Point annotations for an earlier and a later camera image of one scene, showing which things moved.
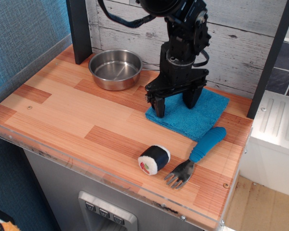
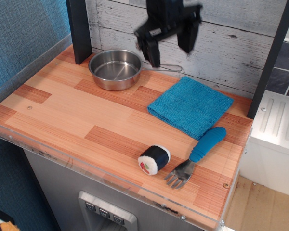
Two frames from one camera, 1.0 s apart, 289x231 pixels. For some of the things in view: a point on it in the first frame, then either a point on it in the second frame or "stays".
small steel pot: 115,70 stays
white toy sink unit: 271,157 stays
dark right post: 288,15 stays
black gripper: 176,76 to 166,17
